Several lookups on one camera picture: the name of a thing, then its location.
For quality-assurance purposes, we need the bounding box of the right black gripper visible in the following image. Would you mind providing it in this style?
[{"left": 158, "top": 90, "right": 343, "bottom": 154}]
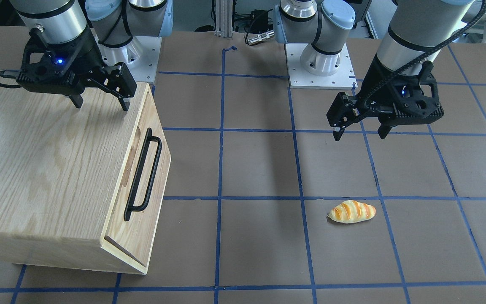
[{"left": 16, "top": 30, "right": 138, "bottom": 111}]

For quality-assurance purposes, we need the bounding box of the toy bread loaf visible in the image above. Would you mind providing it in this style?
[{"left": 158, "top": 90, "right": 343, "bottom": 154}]
[{"left": 327, "top": 200, "right": 376, "bottom": 224}]

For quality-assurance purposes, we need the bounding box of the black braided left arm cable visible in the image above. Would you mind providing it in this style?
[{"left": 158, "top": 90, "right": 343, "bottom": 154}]
[{"left": 355, "top": 0, "right": 486, "bottom": 111}]

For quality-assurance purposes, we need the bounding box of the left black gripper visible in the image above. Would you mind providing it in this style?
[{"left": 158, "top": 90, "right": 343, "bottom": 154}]
[{"left": 326, "top": 56, "right": 444, "bottom": 141}]

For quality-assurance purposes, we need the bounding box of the black metal drawer handle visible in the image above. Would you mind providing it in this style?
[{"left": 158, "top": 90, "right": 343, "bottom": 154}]
[{"left": 124, "top": 128, "right": 162, "bottom": 222}]

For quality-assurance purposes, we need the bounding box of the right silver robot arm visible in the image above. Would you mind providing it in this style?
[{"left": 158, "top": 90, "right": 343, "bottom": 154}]
[{"left": 11, "top": 0, "right": 173, "bottom": 111}]

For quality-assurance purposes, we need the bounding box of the aluminium frame post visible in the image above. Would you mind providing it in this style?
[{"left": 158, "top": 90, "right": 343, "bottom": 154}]
[{"left": 214, "top": 0, "right": 234, "bottom": 40}]

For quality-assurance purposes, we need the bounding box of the light wooden drawer cabinet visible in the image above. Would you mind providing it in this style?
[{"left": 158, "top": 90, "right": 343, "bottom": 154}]
[{"left": 0, "top": 69, "right": 172, "bottom": 275}]

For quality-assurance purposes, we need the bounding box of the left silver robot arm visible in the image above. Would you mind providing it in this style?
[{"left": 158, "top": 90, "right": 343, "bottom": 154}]
[{"left": 273, "top": 0, "right": 486, "bottom": 141}]

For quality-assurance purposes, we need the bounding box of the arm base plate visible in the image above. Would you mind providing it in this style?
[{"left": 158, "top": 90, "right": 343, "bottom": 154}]
[
  {"left": 99, "top": 36, "right": 162, "bottom": 84},
  {"left": 285, "top": 43, "right": 358, "bottom": 90}
]

